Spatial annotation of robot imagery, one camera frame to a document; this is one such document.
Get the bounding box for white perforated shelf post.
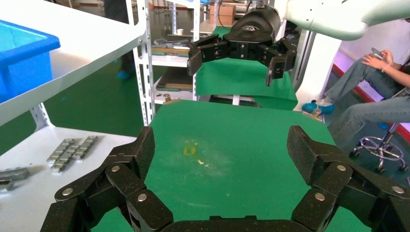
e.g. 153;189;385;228
29;103;54;131
132;0;157;126

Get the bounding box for green cloth on background table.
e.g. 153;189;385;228
195;27;298;111

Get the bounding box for white paper sheet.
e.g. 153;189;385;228
0;126;138;232

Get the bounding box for blue plastic bin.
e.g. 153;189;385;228
0;19;61;104

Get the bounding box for standing person dark trousers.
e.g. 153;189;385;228
104;0;138;81

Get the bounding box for silver binder clip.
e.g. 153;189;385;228
161;93;182;106
302;108;325;123

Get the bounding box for silver linked metal part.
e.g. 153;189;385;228
0;168;30;182
72;135;99;161
46;138;77;164
50;138;85;174

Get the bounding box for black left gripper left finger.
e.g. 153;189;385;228
40;126;174;232

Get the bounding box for chrome base swivel stool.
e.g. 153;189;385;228
351;123;410;175

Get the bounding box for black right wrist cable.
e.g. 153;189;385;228
217;0;236;31

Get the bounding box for brown cardboard box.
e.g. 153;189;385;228
209;3;237;27

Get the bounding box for white background storage rack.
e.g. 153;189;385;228
150;0;205;105

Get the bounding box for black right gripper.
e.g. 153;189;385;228
187;8;298;87

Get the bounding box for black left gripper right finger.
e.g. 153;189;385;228
286;125;410;232

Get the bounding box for grey smartphone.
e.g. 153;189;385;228
371;47;385;61

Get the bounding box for white robot torso column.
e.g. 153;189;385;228
294;30;343;111

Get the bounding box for seated person in jeans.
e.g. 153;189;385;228
301;48;410;153

